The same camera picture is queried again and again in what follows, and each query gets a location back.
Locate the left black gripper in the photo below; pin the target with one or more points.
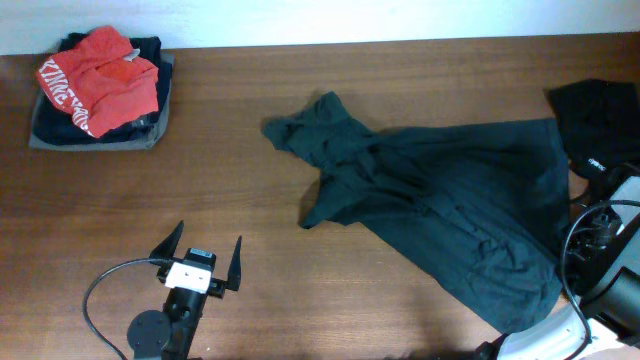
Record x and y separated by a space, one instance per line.
217 286

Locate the dark green t-shirt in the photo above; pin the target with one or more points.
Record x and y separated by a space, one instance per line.
480 208

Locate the black garment white logo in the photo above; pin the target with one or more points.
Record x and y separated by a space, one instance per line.
598 121

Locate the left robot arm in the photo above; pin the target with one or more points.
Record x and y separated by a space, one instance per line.
169 332

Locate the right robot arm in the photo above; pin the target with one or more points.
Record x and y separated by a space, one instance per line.
600 276

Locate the grey folded garment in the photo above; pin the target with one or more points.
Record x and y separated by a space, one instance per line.
141 144

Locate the navy folded garment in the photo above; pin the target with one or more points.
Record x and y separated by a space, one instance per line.
56 128

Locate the red folded shirt white lettering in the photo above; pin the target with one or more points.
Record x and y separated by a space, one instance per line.
102 83

